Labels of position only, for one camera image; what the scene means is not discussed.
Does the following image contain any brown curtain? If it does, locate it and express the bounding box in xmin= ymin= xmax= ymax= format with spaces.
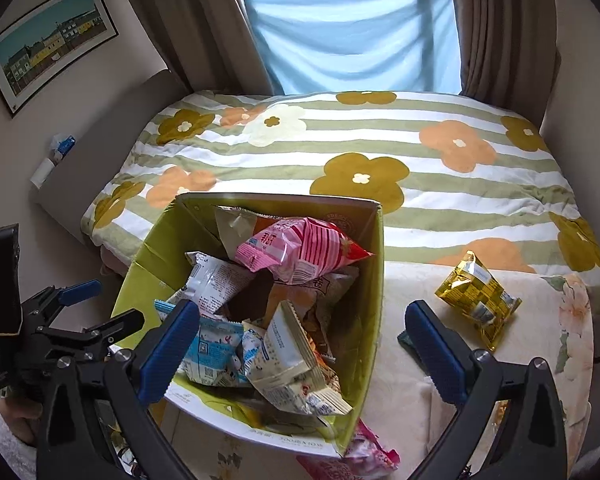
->
xmin=129 ymin=0 xmax=274 ymax=96
xmin=453 ymin=0 xmax=559 ymax=126

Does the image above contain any grey headboard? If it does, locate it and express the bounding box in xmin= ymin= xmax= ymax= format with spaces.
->
xmin=36 ymin=70 xmax=186 ymax=245

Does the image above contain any orange white snack bag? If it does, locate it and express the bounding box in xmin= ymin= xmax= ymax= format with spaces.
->
xmin=214 ymin=206 xmax=280 ymax=260

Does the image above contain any blue white snack bag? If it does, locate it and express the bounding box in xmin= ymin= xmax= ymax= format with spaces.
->
xmin=181 ymin=315 xmax=248 ymax=388

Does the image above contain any cream white snack bag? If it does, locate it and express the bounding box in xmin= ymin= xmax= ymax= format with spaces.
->
xmin=246 ymin=300 xmax=352 ymax=416

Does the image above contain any floral striped quilt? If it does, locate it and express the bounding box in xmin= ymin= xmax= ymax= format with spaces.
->
xmin=81 ymin=91 xmax=600 ymax=292

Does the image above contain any framed house picture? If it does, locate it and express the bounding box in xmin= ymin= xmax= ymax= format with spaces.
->
xmin=0 ymin=0 xmax=118 ymax=116

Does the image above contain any light blue window cloth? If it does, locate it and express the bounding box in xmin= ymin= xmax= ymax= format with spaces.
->
xmin=245 ymin=0 xmax=460 ymax=96

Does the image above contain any brown left curtain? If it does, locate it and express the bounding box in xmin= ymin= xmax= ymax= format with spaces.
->
xmin=129 ymin=0 xmax=274 ymax=96

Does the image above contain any person's left hand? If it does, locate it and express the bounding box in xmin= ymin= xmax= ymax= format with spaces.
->
xmin=0 ymin=396 xmax=43 ymax=448

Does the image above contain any blue white bottle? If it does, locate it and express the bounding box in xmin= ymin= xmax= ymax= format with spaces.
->
xmin=50 ymin=133 xmax=76 ymax=165

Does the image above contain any gold snack bag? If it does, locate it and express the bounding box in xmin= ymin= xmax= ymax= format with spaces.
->
xmin=436 ymin=250 xmax=522 ymax=351

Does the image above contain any floral table cloth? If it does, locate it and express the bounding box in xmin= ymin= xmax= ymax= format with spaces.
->
xmin=162 ymin=261 xmax=593 ymax=479

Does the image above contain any pink white snack bag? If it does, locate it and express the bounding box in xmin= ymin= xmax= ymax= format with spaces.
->
xmin=296 ymin=419 xmax=401 ymax=480

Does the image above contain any green cardboard box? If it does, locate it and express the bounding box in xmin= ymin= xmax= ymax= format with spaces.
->
xmin=110 ymin=190 xmax=386 ymax=458

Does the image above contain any brown right curtain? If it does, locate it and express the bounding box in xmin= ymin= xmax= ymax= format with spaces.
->
xmin=453 ymin=0 xmax=559 ymax=126

